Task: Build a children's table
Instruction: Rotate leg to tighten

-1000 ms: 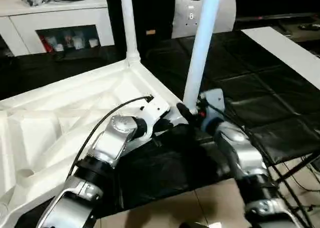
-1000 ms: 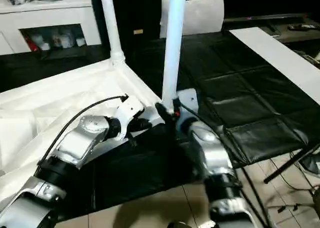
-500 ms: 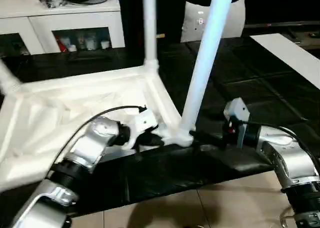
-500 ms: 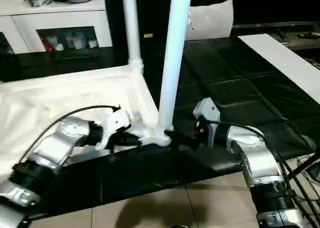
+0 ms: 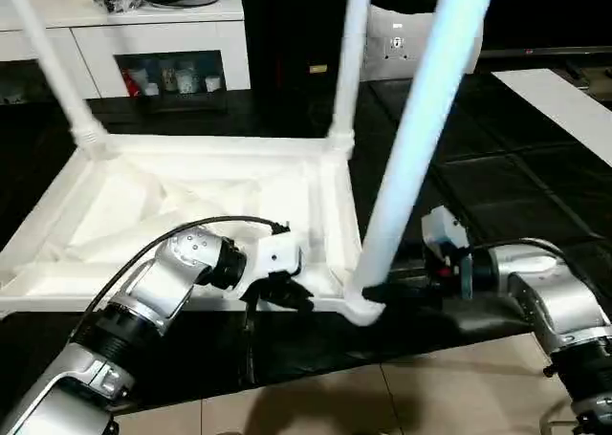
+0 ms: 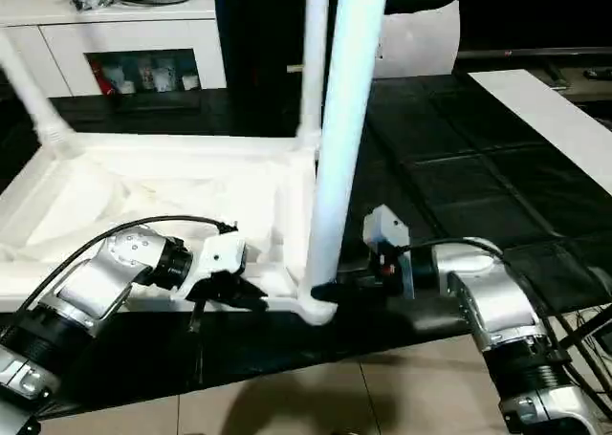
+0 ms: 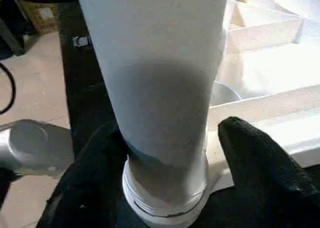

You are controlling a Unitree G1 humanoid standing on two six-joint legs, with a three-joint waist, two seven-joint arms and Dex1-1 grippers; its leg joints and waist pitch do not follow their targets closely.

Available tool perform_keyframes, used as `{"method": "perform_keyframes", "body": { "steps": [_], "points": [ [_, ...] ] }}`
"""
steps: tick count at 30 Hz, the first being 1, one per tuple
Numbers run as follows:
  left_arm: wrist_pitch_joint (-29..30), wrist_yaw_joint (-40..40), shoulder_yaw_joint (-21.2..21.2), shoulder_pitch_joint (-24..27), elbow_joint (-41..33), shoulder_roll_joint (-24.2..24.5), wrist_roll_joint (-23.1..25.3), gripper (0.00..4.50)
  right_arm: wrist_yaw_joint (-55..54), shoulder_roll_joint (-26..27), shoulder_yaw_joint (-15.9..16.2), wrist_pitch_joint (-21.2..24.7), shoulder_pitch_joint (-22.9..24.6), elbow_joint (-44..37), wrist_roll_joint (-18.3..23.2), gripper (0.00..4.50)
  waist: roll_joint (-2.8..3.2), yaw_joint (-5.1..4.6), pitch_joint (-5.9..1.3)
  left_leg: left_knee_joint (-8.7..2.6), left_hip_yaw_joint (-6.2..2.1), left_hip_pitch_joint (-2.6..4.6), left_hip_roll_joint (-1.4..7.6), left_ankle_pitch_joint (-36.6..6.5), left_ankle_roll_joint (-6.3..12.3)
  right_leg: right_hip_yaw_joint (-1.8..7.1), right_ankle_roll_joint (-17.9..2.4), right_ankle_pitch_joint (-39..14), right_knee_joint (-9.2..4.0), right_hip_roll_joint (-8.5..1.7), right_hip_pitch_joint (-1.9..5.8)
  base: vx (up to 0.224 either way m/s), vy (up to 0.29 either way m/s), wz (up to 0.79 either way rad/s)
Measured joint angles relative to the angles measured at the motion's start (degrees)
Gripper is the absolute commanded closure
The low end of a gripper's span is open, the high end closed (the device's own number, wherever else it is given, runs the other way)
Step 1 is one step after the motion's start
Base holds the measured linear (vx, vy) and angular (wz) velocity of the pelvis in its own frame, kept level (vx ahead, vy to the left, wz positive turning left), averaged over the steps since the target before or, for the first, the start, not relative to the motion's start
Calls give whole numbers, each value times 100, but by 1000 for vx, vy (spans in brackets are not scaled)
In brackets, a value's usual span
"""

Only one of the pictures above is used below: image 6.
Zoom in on white plastic table top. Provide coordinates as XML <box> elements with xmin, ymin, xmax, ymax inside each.
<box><xmin>0</xmin><ymin>129</ymin><xmax>339</xmax><ymax>325</ymax></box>

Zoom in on white plastic table leg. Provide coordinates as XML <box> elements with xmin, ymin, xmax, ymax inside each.
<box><xmin>304</xmin><ymin>0</ymin><xmax>391</xmax><ymax>293</ymax></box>
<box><xmin>0</xmin><ymin>32</ymin><xmax>76</xmax><ymax>155</ymax></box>
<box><xmin>295</xmin><ymin>0</ymin><xmax>333</xmax><ymax>151</ymax></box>

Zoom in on black work mat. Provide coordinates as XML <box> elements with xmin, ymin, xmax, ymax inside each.
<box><xmin>0</xmin><ymin>70</ymin><xmax>612</xmax><ymax>417</ymax></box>

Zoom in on white flat board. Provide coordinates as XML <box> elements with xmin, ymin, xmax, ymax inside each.
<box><xmin>469</xmin><ymin>68</ymin><xmax>612</xmax><ymax>193</ymax></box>

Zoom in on white glass-door cabinet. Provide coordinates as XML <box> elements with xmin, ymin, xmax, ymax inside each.
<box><xmin>0</xmin><ymin>0</ymin><xmax>229</xmax><ymax>99</ymax></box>

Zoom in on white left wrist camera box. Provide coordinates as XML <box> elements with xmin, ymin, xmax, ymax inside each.
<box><xmin>186</xmin><ymin>228</ymin><xmax>250</xmax><ymax>302</ymax></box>

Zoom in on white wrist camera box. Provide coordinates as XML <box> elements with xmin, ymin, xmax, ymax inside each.
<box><xmin>361</xmin><ymin>204</ymin><xmax>412</xmax><ymax>256</ymax></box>
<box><xmin>186</xmin><ymin>228</ymin><xmax>250</xmax><ymax>302</ymax></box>

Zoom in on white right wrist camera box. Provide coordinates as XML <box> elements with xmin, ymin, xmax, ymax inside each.
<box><xmin>361</xmin><ymin>204</ymin><xmax>412</xmax><ymax>256</ymax></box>

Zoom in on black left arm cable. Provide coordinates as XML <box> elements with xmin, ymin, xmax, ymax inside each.
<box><xmin>0</xmin><ymin>215</ymin><xmax>240</xmax><ymax>345</ymax></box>

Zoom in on loose floor cables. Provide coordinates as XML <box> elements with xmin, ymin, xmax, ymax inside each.
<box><xmin>545</xmin><ymin>301</ymin><xmax>612</xmax><ymax>398</ymax></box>

